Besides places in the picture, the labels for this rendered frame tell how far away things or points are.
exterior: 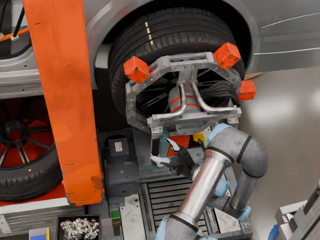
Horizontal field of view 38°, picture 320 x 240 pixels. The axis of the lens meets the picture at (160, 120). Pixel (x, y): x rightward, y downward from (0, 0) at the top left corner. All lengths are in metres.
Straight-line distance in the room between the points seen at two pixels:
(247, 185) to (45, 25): 1.00
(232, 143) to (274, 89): 1.83
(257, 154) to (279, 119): 1.63
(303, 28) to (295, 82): 1.26
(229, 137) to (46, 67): 0.71
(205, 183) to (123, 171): 0.88
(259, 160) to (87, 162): 0.70
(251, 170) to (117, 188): 0.94
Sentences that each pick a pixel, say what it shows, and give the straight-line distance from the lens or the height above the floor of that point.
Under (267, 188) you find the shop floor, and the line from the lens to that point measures 3.04.
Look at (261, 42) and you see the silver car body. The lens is 2.39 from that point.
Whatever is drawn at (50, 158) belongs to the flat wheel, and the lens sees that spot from 2.47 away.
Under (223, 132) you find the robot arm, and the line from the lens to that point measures 1.76.
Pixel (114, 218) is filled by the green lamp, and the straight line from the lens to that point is 2.11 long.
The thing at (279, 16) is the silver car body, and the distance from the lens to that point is 2.31.
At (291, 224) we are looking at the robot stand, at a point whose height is 1.28.
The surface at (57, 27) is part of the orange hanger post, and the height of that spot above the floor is 1.65.
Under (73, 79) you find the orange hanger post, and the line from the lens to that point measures 1.55.
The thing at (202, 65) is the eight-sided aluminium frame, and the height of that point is 1.10.
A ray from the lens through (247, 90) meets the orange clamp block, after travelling 2.28.
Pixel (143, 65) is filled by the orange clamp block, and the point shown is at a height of 1.09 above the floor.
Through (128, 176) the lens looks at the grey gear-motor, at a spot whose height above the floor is 0.40.
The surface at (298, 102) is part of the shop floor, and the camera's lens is 3.52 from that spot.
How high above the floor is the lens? 2.57
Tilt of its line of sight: 53 degrees down
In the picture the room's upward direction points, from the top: 5 degrees clockwise
